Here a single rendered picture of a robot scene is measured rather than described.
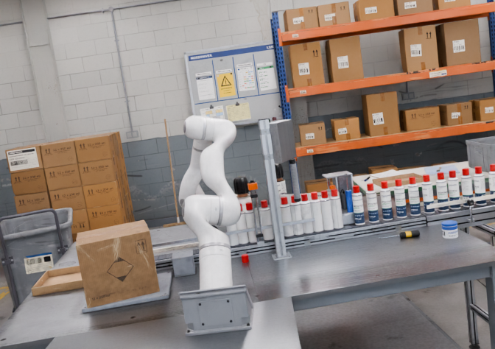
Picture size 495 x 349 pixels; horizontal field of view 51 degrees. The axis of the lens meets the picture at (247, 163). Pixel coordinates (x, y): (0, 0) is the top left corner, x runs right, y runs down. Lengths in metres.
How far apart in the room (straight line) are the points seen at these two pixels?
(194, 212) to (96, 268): 0.50
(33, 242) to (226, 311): 2.88
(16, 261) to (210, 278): 2.86
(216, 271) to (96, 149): 4.04
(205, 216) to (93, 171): 3.90
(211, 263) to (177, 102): 5.26
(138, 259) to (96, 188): 3.65
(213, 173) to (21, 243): 2.68
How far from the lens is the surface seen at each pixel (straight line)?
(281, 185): 3.21
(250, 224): 2.63
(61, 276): 2.91
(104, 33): 7.31
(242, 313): 1.86
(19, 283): 4.66
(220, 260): 1.94
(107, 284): 2.29
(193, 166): 2.50
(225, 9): 7.09
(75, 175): 5.89
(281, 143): 2.45
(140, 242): 2.25
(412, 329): 3.16
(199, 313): 1.87
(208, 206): 2.03
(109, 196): 5.86
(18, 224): 5.29
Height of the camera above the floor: 1.63
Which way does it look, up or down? 8 degrees down
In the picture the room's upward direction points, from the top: 8 degrees counter-clockwise
